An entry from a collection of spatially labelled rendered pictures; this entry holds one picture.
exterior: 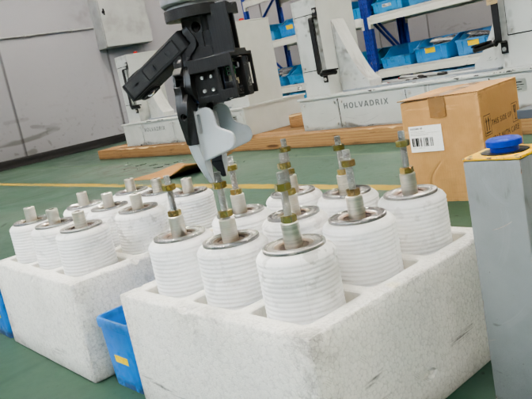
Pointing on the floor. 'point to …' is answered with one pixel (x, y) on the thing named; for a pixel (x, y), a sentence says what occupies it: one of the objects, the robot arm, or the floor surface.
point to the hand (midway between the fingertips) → (211, 169)
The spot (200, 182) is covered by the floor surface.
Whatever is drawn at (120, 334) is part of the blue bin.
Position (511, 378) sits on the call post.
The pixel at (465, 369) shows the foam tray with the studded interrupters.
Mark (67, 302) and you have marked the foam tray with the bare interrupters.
